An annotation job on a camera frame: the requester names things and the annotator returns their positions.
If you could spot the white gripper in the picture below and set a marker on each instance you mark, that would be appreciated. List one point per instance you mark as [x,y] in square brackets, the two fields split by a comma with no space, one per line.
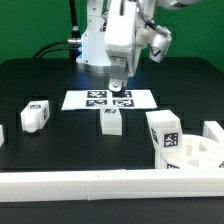
[120,44]

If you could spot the white round stool seat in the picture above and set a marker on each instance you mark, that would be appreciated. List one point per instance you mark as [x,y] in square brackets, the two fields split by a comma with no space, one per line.
[188,152]

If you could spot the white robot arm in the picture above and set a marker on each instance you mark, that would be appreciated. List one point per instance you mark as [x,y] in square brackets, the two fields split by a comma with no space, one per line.
[94,57]

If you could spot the white marker sheet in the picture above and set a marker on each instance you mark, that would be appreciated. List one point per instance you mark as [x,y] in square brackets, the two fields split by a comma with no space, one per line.
[93,99]

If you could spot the white right fence block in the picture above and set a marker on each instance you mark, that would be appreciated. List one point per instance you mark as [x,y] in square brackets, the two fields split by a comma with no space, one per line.
[213,131]

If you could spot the white fence block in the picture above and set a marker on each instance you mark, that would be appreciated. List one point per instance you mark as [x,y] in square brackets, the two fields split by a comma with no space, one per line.
[213,131]
[1,135]

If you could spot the white left fence block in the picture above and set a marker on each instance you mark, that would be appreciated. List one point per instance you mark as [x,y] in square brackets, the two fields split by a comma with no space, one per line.
[1,135]

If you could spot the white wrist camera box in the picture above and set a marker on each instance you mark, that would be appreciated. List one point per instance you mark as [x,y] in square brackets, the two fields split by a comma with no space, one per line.
[159,45]

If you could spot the white front fence rail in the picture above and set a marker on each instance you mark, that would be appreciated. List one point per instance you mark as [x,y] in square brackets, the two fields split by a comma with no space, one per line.
[112,184]

